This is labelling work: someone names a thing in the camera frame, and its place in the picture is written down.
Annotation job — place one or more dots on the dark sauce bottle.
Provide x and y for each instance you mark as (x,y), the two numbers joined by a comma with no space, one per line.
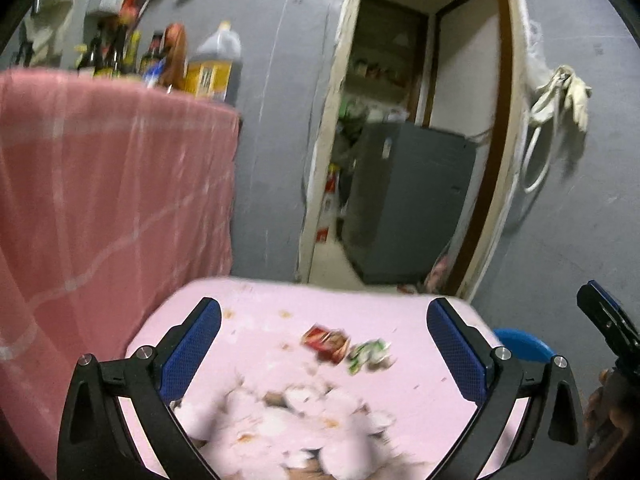
(152,55)

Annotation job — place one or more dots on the grey refrigerator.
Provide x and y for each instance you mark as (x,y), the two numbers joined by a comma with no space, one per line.
(410,200)

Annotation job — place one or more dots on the brown sauce bottle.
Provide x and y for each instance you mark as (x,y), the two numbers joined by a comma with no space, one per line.
(174,57)

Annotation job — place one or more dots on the wooden door frame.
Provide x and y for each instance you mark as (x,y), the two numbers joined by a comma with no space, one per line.
(325,135)

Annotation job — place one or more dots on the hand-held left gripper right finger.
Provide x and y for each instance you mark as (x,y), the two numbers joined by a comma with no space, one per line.
(457,350)

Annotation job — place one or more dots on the person's right hand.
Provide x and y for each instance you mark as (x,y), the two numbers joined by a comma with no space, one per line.
(607,410)

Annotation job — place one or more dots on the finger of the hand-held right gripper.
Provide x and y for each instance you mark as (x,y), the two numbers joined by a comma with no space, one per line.
(607,317)

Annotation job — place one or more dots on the pile of white scraps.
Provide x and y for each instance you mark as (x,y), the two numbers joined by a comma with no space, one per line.
(280,425)

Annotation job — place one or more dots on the beige hanging towel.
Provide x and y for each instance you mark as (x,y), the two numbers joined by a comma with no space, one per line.
(52,25)

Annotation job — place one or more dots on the white hanging gloves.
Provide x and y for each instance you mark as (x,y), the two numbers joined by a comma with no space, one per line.
(567,92)

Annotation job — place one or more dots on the pink table cover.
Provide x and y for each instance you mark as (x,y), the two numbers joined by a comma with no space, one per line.
(400,310)

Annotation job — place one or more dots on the large cooking oil bottle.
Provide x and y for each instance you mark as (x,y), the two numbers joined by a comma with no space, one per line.
(215,65)

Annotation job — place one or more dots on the blue plastic bin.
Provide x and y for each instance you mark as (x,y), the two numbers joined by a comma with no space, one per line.
(522,347)

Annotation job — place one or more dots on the pink checked cloth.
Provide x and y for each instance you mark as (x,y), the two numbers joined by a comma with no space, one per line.
(100,185)

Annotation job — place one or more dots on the red hanging item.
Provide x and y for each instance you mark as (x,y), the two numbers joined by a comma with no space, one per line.
(131,5)

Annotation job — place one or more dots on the green snack wrapper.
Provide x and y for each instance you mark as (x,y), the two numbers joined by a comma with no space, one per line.
(370,356)

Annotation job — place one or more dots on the red snack wrapper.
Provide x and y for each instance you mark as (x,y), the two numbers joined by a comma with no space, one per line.
(325,342)

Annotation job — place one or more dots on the white and red bottle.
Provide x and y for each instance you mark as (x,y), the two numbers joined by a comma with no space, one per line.
(332,190)

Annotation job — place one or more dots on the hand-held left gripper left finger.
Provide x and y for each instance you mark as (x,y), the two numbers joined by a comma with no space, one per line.
(192,350)

